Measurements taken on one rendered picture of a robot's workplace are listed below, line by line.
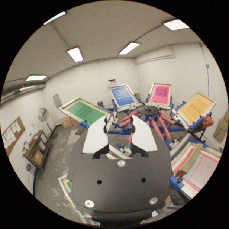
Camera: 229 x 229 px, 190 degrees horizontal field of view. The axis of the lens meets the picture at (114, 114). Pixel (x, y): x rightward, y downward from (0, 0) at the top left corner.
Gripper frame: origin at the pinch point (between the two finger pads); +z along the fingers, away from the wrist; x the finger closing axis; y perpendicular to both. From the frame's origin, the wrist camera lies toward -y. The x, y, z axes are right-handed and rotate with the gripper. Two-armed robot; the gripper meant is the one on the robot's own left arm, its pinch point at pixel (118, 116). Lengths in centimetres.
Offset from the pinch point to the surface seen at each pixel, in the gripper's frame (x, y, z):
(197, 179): 64, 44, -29
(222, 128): 279, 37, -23
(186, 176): 56, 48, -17
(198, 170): 70, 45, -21
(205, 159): 86, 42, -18
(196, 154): 69, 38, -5
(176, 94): 217, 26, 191
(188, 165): 55, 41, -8
